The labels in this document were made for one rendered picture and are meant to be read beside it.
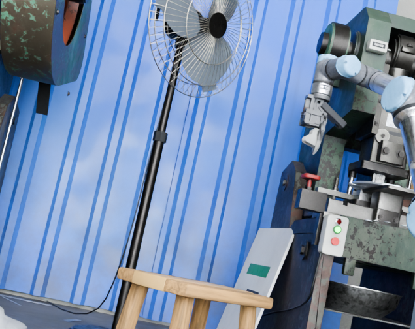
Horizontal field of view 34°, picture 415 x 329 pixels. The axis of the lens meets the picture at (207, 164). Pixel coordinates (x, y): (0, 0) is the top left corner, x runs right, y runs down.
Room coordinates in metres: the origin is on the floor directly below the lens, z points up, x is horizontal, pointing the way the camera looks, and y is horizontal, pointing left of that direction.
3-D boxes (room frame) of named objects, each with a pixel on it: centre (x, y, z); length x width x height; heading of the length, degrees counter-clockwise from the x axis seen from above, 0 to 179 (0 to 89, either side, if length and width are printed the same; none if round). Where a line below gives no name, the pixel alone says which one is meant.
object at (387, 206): (2.49, -0.69, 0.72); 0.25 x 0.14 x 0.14; 7
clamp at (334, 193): (2.64, -0.50, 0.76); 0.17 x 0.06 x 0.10; 97
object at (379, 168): (2.66, -0.67, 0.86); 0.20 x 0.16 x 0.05; 97
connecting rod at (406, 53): (2.66, -0.67, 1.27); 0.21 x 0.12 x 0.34; 7
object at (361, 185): (2.53, -0.69, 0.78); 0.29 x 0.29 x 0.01
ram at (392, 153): (2.62, -0.68, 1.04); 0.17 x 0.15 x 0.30; 7
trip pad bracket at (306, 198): (2.40, -0.39, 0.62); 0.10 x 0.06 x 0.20; 97
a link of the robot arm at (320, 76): (2.39, -0.35, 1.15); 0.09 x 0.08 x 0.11; 26
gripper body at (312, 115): (2.39, -0.34, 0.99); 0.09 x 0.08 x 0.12; 96
